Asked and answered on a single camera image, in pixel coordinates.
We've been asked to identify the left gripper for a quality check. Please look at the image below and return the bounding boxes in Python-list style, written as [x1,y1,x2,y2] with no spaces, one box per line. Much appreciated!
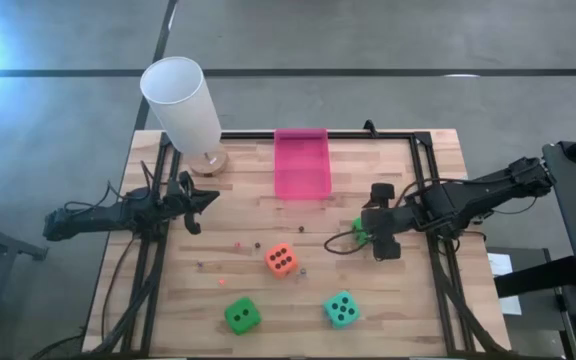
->
[162,170,221,237]

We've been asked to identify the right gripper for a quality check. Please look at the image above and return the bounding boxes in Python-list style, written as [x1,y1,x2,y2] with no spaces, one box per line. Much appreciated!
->
[360,182,418,263]

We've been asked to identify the large green foam die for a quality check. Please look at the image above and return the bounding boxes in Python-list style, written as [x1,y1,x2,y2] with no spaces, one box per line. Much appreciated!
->
[351,216,371,247]
[223,297,263,336]

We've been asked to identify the large orange foam die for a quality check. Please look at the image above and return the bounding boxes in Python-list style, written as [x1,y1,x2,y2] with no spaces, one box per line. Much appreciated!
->
[264,242,299,280]

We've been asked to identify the large teal foam die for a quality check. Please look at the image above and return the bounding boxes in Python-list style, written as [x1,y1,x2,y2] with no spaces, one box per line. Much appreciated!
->
[322,290,362,330]

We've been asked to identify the white shade table lamp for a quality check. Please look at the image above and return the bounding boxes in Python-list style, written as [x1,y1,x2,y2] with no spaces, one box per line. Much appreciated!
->
[139,55,230,177]

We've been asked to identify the pink translucent plastic bin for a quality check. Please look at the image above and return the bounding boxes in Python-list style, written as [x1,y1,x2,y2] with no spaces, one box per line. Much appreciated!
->
[273,127,333,201]

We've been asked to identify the white paper sheet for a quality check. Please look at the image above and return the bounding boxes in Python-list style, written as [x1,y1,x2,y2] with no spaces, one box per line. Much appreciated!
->
[486,252,523,316]

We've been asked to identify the dark grey side table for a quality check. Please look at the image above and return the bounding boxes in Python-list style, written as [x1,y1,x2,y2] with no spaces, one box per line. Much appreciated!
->
[486,246,576,360]

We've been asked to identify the black stand legs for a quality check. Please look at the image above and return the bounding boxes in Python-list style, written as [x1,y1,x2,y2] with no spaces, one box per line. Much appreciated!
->
[0,212,49,346]

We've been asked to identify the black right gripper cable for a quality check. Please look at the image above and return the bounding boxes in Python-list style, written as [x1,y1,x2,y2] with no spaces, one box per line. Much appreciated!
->
[323,228,375,257]

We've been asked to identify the black aluminium table frame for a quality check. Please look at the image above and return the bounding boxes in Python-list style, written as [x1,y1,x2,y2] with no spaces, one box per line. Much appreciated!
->
[120,130,477,357]

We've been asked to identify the black cable bundle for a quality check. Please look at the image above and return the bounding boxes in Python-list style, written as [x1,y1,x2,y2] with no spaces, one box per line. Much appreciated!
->
[427,234,507,357]
[90,239,169,357]

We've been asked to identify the thin dark cable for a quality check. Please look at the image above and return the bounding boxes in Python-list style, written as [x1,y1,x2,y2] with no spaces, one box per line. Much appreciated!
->
[99,234,139,342]

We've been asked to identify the black strap bar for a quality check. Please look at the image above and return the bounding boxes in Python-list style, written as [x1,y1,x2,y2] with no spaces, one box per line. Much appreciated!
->
[493,248,576,300]

